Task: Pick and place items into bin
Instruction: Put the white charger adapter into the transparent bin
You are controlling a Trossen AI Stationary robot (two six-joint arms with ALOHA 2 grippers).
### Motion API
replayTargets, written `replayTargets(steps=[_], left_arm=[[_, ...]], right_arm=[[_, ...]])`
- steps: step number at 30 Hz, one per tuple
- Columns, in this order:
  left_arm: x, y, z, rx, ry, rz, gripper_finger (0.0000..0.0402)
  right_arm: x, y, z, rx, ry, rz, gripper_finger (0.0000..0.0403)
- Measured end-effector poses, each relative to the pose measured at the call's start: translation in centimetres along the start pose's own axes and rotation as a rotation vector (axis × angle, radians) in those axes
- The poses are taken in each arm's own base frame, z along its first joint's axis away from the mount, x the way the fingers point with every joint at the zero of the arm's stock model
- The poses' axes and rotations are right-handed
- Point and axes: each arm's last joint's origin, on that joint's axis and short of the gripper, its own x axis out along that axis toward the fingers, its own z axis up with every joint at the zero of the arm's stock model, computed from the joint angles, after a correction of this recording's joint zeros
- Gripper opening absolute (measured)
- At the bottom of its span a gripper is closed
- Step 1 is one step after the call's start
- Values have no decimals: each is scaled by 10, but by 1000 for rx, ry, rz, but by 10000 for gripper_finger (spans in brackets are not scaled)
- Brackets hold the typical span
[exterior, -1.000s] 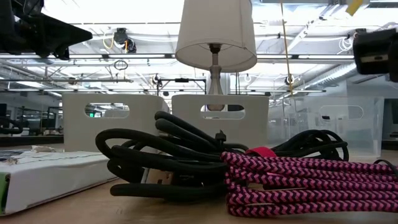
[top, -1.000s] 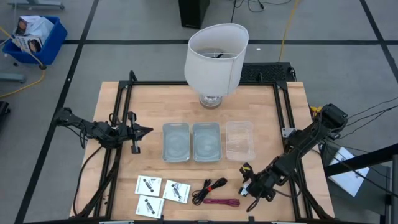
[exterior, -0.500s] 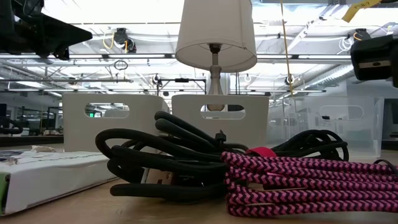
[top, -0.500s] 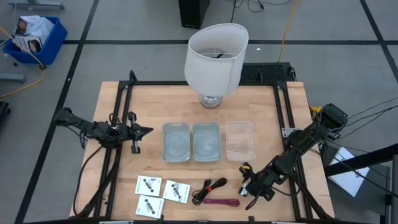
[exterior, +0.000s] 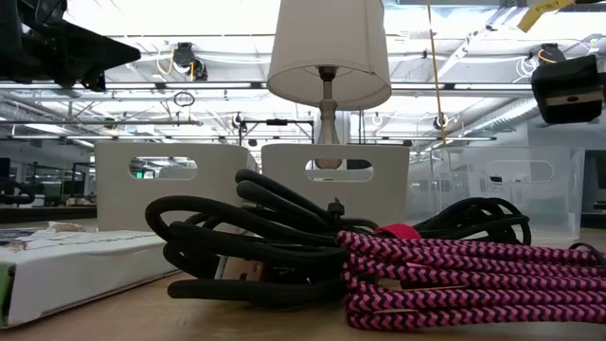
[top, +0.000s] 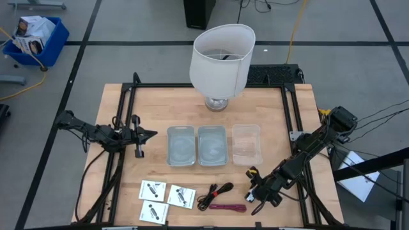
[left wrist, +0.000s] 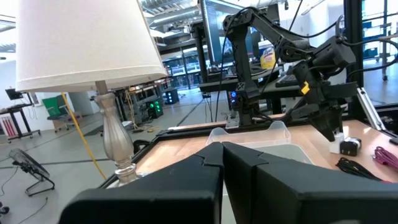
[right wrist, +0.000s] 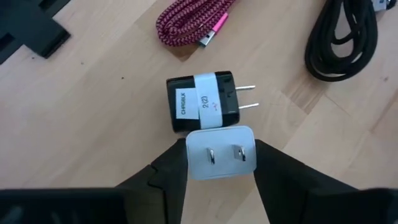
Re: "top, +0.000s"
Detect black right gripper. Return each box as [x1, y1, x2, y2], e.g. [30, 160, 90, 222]
[245, 167, 289, 208]

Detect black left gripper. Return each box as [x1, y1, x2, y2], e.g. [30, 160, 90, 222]
[123, 114, 158, 159]

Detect red cable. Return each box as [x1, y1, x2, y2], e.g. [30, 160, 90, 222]
[208, 203, 247, 213]

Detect grey plastic bin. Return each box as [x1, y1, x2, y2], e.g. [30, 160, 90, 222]
[197, 125, 229, 167]
[166, 125, 196, 168]

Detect clear plastic bin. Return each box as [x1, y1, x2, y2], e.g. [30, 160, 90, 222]
[231, 123, 264, 166]

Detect white printed leaflet card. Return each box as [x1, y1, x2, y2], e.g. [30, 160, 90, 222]
[167, 184, 197, 210]
[139, 200, 170, 226]
[138, 180, 167, 203]

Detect white shade table lamp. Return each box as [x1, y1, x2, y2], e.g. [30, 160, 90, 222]
[189, 24, 256, 112]

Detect white paper sheet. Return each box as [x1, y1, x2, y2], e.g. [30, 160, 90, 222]
[337, 150, 381, 203]

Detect black ribbed mat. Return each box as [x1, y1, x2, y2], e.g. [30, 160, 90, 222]
[245, 63, 305, 86]

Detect black diagonal bar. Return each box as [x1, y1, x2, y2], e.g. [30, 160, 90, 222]
[332, 146, 409, 182]

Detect blue plastic tote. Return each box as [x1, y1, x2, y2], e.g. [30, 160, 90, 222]
[2, 16, 70, 68]

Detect black tower box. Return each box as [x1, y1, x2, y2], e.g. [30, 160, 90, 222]
[183, 0, 217, 31]

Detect grey metal floor foot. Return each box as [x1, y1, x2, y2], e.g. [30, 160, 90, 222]
[6, 0, 67, 10]
[0, 75, 27, 86]

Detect white printed cardboard box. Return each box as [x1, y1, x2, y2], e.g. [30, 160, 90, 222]
[14, 15, 42, 38]
[13, 36, 45, 55]

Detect black aluminium table frame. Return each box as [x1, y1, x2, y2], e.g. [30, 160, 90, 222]
[72, 72, 344, 230]

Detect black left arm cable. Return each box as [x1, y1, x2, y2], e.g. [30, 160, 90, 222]
[73, 148, 108, 223]

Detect yellow floor cable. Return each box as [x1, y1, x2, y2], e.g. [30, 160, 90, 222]
[0, 27, 48, 102]

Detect yellow hanging cable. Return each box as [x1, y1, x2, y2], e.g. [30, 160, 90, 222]
[284, 0, 309, 65]

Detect thin black floor cables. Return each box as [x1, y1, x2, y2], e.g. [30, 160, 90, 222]
[236, 0, 301, 25]

